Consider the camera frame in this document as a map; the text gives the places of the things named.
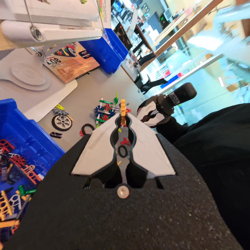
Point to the blue plastic storage bin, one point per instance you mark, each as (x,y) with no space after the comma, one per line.
(105,52)

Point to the grey spoked wheel with tyre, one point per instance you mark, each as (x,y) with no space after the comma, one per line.
(62,122)

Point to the yellow sun connector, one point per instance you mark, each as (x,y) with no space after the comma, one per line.
(123,109)

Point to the black background chair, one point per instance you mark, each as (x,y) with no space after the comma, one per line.
(148,85)

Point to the person's right forearm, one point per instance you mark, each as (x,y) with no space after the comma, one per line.
(171,130)

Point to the blue bin with square tag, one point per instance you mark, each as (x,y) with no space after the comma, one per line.
(29,132)

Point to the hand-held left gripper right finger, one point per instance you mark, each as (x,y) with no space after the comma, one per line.
(152,154)

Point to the orange toy set package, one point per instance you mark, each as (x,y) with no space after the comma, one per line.
(78,66)

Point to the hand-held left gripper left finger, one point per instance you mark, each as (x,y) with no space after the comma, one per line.
(93,154)

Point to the small red connector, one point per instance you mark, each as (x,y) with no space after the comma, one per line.
(82,132)

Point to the orange rod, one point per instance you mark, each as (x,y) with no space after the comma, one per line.
(70,118)

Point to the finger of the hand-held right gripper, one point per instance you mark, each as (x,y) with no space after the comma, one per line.
(156,119)
(148,108)

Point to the purple connector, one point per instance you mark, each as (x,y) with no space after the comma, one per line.
(56,135)

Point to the black tyre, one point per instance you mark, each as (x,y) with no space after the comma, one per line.
(83,128)
(119,151)

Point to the multicolour construction toy model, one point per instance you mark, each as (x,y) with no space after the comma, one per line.
(105,111)

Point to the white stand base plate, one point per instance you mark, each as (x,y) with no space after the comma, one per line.
(29,93)

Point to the grey connector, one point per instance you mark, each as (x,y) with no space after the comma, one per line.
(59,112)

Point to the yellow-green connector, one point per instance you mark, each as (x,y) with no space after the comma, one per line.
(59,107)

